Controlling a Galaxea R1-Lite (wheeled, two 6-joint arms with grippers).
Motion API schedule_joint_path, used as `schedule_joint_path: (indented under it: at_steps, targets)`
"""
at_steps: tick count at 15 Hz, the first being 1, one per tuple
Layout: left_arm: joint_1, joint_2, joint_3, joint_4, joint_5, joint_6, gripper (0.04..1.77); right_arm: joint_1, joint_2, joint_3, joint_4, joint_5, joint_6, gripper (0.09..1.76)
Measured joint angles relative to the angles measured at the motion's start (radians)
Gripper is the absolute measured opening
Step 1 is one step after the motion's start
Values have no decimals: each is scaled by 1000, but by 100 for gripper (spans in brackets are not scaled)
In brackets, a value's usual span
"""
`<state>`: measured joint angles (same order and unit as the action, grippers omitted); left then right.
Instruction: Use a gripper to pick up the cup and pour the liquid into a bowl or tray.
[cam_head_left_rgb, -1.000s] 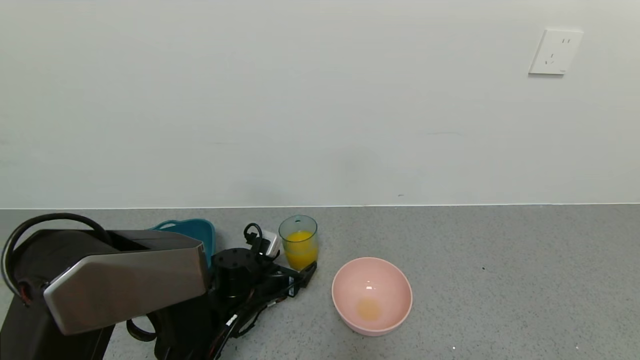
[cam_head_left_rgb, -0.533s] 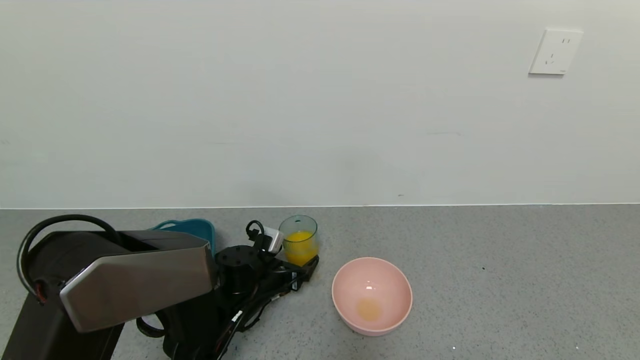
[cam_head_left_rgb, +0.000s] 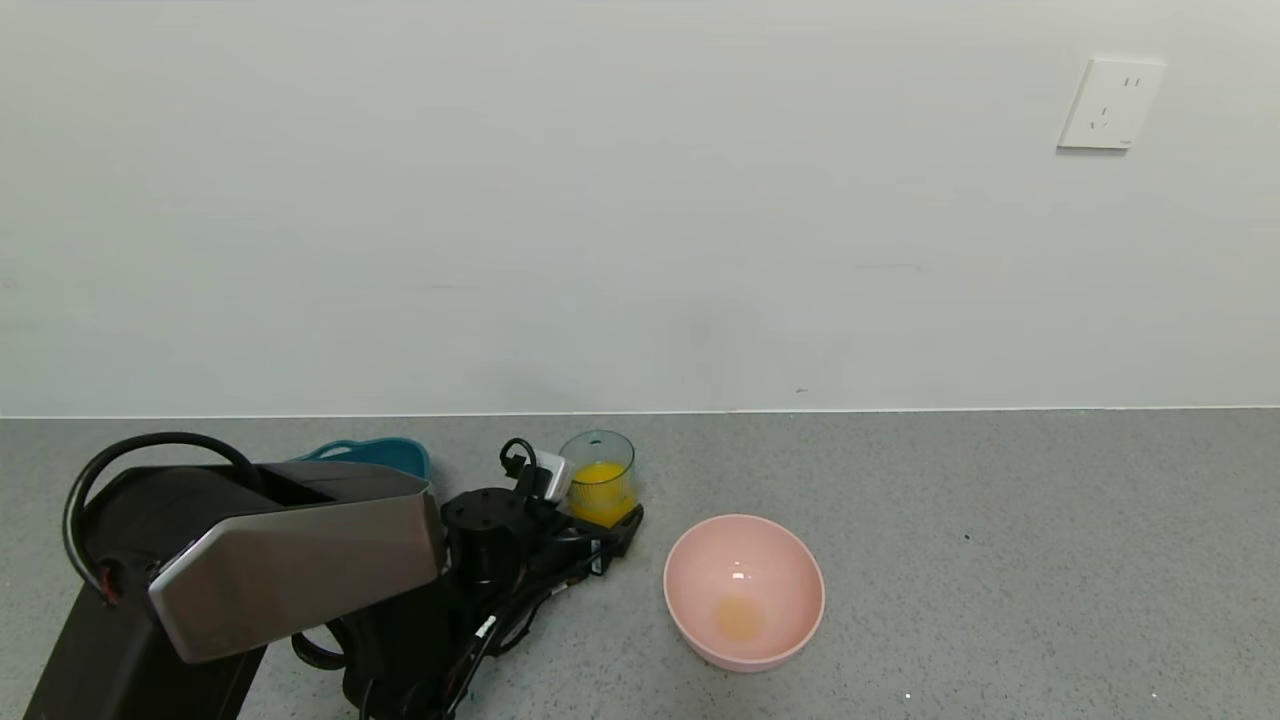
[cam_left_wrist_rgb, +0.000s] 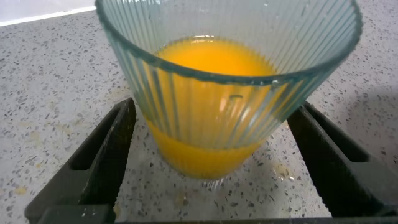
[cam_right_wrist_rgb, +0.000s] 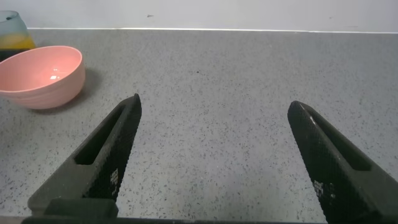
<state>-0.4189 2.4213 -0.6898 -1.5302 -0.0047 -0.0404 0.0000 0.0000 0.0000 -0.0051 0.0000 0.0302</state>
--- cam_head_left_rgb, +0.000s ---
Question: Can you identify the clear ribbed plastic cup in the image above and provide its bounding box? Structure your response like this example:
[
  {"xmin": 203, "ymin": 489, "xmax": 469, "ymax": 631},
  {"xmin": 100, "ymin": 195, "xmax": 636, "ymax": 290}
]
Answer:
[{"xmin": 558, "ymin": 430, "xmax": 637, "ymax": 529}]

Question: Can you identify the thin black camera cable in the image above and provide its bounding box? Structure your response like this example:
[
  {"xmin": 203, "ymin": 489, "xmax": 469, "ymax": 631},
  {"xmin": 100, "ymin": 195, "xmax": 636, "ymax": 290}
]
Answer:
[{"xmin": 360, "ymin": 437, "xmax": 607, "ymax": 720}]

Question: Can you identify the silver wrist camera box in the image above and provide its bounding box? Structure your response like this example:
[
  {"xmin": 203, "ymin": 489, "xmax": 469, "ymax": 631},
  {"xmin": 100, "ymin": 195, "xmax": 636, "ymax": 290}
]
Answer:
[{"xmin": 534, "ymin": 452, "xmax": 574, "ymax": 503}]

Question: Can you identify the pink bowl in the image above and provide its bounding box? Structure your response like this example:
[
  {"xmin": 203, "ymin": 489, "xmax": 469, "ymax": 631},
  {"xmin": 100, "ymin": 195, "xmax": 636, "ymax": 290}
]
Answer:
[{"xmin": 664, "ymin": 514, "xmax": 826, "ymax": 672}]

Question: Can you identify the orange juice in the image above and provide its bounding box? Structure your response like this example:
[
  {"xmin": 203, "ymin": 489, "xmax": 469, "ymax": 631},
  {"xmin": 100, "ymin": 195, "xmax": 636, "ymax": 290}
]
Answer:
[{"xmin": 569, "ymin": 461, "xmax": 636, "ymax": 527}]

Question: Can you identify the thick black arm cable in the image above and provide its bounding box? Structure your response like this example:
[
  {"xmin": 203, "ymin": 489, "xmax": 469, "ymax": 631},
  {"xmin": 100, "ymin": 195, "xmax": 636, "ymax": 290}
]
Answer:
[{"xmin": 63, "ymin": 431, "xmax": 266, "ymax": 606}]

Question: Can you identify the white wall socket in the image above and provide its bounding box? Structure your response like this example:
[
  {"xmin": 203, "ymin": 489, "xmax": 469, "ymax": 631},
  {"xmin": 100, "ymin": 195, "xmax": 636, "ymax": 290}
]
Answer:
[{"xmin": 1057, "ymin": 57, "xmax": 1167, "ymax": 151}]

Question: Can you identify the teal plastic basin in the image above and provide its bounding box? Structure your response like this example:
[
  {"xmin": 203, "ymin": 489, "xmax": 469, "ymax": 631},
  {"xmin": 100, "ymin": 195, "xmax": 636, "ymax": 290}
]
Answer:
[{"xmin": 295, "ymin": 438, "xmax": 433, "ymax": 483}]

